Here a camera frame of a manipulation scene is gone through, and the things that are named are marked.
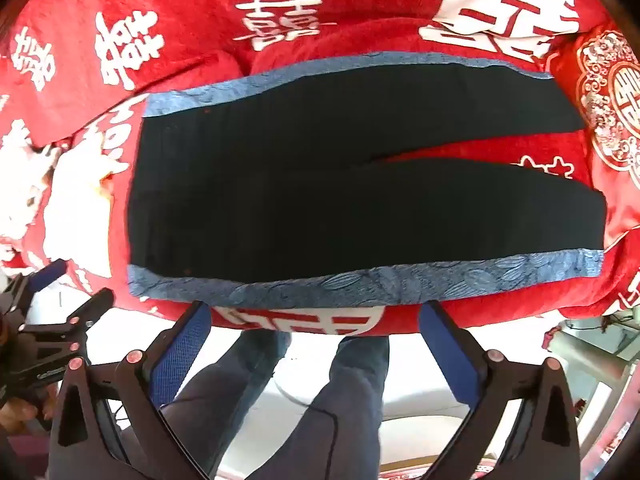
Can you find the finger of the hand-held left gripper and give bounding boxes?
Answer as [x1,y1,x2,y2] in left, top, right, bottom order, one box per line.
[20,288,115,361]
[5,259,68,313]

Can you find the grey side table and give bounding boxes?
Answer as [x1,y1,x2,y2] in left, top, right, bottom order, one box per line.
[542,305,640,441]

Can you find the person's leg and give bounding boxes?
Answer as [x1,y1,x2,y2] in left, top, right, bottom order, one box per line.
[160,330,293,480]
[250,335,391,480]

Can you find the black pants with blue trim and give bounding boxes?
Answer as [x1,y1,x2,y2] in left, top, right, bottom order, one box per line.
[126,52,608,308]

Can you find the person's left leg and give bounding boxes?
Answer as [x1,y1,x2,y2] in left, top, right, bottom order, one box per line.
[160,330,293,480]

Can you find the person's right leg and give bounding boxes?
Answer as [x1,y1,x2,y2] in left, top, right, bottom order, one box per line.
[250,335,391,480]

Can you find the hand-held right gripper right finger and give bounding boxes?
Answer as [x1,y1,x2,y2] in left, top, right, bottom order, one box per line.
[418,301,582,480]

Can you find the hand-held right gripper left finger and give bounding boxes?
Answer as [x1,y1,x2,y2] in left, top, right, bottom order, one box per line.
[47,301,213,480]

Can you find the person's left hand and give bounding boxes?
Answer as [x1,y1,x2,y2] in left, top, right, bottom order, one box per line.
[0,397,56,433]

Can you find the red gold embroidered pillow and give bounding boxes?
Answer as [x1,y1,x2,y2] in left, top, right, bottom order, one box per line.
[547,22,640,281]

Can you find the person's left forearm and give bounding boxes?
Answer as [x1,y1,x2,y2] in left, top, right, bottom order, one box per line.
[0,432,53,468]

